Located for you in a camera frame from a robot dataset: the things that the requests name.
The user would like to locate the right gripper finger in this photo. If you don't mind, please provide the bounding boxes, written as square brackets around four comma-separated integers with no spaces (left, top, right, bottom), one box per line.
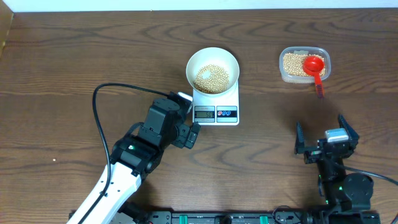
[338,114,359,140]
[294,122,305,154]

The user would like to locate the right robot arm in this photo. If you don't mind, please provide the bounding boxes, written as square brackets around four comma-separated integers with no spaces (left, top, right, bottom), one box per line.
[294,114,374,223]

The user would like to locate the white ceramic bowl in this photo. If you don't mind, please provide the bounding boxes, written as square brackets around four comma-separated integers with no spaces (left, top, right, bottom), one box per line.
[186,47,240,96]

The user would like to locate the left black cable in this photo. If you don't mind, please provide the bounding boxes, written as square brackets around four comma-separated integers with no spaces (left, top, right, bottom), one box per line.
[76,82,170,224]

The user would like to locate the white digital kitchen scale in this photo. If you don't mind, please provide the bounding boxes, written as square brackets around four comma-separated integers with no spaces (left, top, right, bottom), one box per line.
[192,83,239,126]

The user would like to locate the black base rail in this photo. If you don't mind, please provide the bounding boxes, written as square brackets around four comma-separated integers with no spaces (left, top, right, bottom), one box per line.
[68,210,382,224]

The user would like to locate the right black cable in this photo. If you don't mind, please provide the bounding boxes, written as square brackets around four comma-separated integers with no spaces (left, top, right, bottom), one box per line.
[329,158,398,224]

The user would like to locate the clear plastic container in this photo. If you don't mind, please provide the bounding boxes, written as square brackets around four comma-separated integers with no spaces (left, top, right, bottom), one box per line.
[279,47,331,84]

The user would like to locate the red plastic measuring scoop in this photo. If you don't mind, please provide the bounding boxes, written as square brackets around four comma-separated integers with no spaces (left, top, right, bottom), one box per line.
[303,56,325,98]

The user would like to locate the soybeans in bowl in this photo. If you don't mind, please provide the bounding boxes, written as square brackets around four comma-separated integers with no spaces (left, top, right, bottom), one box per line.
[193,64,229,94]

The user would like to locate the soybeans in container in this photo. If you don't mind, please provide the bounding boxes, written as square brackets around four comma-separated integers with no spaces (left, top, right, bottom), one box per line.
[282,53,325,77]

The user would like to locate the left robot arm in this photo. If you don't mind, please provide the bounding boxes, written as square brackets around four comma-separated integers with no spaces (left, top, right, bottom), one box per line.
[69,92,200,223]

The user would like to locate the black cable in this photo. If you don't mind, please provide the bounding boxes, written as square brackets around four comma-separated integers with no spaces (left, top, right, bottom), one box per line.
[329,158,398,224]
[76,82,170,224]

